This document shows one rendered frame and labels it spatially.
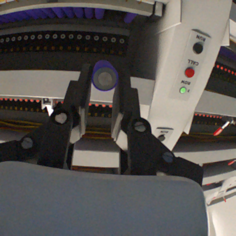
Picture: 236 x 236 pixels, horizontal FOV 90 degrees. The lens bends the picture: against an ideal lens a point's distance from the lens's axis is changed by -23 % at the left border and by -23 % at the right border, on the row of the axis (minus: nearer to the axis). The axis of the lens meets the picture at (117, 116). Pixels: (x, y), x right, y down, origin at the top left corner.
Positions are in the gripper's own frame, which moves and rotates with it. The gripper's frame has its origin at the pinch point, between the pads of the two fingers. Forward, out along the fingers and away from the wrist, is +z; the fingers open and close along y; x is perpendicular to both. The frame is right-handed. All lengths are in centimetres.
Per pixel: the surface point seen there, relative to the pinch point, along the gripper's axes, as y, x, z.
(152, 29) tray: 8.0, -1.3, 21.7
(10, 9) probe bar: -18.1, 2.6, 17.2
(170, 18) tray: 8.2, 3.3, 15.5
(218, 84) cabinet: 42, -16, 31
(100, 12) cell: -2.3, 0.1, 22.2
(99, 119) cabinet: 0.8, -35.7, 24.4
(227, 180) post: 79, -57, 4
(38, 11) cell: -14.4, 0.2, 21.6
